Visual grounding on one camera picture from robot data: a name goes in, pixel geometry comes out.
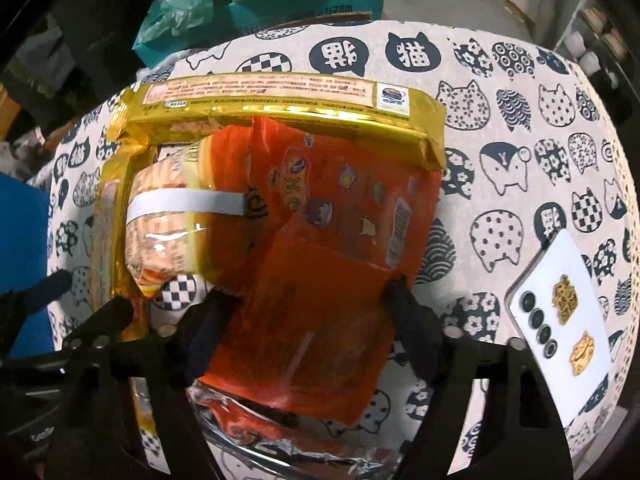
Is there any silver foil snack pack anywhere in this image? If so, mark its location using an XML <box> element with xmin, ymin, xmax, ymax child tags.
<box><xmin>186</xmin><ymin>382</ymin><xmax>402</xmax><ymax>479</ymax></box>

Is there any orange cracker pack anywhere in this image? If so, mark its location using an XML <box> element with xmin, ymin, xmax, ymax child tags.
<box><xmin>125</xmin><ymin>140</ymin><xmax>250</xmax><ymax>298</ymax></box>

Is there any red snack bag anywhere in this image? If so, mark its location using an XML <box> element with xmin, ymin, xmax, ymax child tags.
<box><xmin>203</xmin><ymin>117</ymin><xmax>442</xmax><ymax>425</ymax></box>

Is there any gold biscuit pack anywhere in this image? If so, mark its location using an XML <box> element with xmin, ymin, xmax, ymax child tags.
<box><xmin>89</xmin><ymin>71</ymin><xmax>449</xmax><ymax>461</ymax></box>

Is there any blue cardboard box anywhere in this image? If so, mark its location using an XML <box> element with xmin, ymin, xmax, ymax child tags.
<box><xmin>0</xmin><ymin>174</ymin><xmax>53</xmax><ymax>359</ymax></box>

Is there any white smartphone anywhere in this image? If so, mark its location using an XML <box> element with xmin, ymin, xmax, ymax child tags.
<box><xmin>506</xmin><ymin>230</ymin><xmax>612</xmax><ymax>427</ymax></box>

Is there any shoe rack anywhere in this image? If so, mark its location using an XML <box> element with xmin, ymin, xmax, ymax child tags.
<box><xmin>553</xmin><ymin>0</ymin><xmax>636</xmax><ymax>88</ymax></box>

